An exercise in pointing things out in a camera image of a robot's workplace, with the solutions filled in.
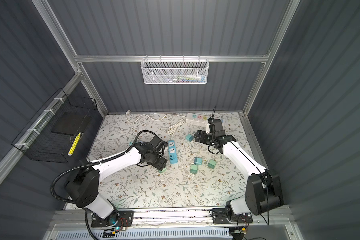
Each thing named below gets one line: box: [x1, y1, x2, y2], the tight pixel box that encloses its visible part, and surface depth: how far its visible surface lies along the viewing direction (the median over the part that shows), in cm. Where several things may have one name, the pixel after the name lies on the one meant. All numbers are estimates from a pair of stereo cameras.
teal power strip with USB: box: [168, 140, 178, 164], surface depth 95 cm
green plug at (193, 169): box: [190, 164, 198, 174], surface depth 91 cm
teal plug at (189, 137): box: [185, 133, 194, 142], surface depth 107 cm
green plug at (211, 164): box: [207, 159, 217, 169], surface depth 93 cm
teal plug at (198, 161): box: [194, 157, 203, 165], surface depth 94 cm
